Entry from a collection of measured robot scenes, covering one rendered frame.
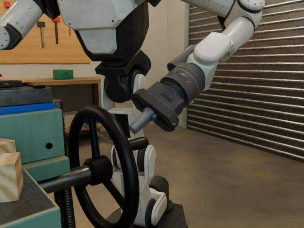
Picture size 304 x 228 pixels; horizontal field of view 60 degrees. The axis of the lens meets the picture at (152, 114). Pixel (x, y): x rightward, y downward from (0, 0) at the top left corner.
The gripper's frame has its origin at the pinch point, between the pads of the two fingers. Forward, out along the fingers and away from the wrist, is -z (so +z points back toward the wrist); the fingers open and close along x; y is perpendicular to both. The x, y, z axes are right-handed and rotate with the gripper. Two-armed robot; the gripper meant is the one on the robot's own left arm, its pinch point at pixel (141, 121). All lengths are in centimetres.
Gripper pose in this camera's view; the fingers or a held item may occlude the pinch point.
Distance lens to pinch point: 57.2
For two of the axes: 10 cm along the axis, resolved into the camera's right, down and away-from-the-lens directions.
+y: 0.7, -5.5, -8.3
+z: 6.7, -6.0, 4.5
